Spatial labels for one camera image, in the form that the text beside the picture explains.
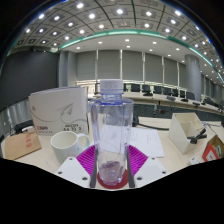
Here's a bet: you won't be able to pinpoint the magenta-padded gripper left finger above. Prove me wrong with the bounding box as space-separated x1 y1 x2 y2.
54 144 99 189

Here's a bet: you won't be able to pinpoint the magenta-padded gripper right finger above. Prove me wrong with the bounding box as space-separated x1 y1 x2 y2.
125 144 170 189

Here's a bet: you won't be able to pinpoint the clear plastic water bottle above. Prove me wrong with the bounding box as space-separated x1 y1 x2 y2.
88 78 135 187

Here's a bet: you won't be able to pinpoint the white paper sheet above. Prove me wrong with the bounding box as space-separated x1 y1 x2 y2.
128 126 165 158

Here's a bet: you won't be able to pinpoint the white ceramic mug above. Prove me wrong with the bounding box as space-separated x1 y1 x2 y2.
50 130 91 165

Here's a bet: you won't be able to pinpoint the black desk device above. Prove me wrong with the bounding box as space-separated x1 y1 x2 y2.
131 114 141 128

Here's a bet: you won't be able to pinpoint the open cream-white box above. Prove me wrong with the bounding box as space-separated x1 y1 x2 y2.
167 112 208 155

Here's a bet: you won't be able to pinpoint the white remote control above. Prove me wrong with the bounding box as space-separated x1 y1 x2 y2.
188 156 202 167

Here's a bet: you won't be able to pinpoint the white cardboard paper carton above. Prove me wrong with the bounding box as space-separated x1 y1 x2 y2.
28 85 90 136

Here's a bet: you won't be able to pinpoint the long curved conference desk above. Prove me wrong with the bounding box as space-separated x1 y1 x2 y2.
123 91 224 118

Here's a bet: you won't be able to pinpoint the brown cardboard envelope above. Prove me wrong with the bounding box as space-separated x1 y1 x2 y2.
1 132 43 161

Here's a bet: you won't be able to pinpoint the black desk microphones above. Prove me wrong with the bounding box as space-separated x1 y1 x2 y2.
143 92 214 108

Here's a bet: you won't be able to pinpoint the row of black office chairs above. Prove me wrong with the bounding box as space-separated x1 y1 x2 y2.
128 83 224 108

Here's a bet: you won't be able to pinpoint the red-sided open cardboard box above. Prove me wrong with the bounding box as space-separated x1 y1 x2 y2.
202 134 224 163

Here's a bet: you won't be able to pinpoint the round ceiling lights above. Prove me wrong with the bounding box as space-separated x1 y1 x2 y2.
16 1 224 78

